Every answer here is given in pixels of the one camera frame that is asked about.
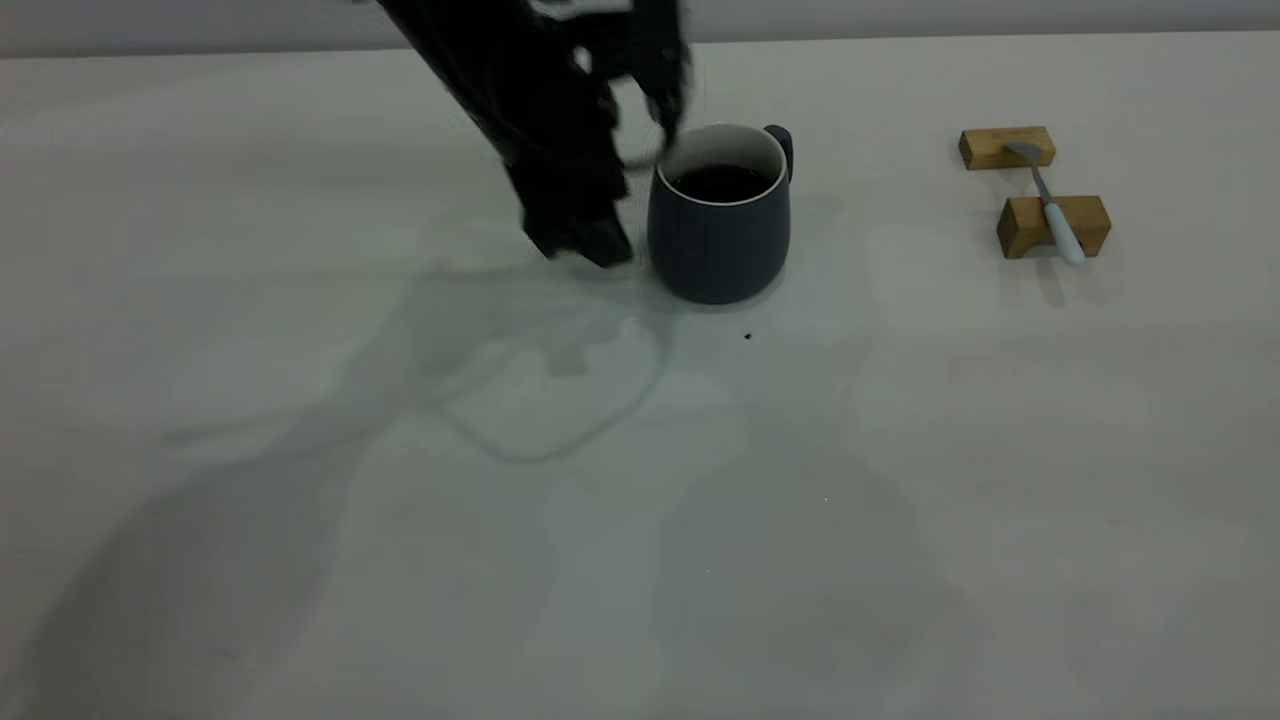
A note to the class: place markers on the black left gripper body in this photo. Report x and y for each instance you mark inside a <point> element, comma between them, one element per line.
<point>560,150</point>

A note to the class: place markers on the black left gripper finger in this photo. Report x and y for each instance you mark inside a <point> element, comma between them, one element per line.
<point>548,232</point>
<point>603,240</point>

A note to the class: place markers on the dark grey ceramic cup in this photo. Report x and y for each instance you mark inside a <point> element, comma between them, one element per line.
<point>715,250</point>

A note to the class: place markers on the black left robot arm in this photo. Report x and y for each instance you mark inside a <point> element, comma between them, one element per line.
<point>470,50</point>

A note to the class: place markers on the flat wooden block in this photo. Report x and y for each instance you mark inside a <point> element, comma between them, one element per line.
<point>990,150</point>

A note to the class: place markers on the arched wooden block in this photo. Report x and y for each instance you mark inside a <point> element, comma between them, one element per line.
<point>1025,228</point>

